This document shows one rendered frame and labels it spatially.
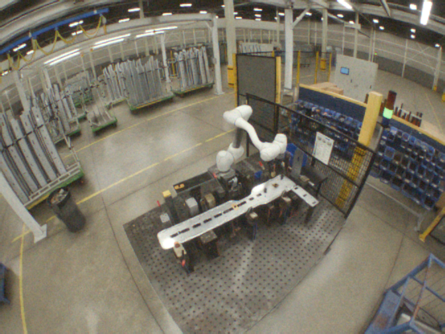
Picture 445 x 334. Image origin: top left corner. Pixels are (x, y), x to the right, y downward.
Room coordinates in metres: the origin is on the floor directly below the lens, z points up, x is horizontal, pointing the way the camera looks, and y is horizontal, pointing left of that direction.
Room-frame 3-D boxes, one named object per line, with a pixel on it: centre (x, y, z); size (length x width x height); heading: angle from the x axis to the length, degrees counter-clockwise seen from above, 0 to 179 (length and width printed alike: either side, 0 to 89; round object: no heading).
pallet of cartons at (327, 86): (5.22, -3.43, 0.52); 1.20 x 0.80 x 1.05; 123
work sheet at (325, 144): (1.51, -1.03, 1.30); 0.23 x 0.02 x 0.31; 27
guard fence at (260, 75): (3.96, -0.82, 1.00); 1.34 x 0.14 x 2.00; 36
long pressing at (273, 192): (1.12, -0.07, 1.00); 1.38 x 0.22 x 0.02; 117
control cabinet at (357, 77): (6.33, -5.32, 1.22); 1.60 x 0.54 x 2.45; 36
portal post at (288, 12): (5.38, -2.33, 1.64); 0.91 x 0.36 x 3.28; 36
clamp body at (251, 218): (1.01, -0.21, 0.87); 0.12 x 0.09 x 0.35; 27
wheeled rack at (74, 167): (2.69, 4.12, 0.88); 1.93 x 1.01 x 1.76; 132
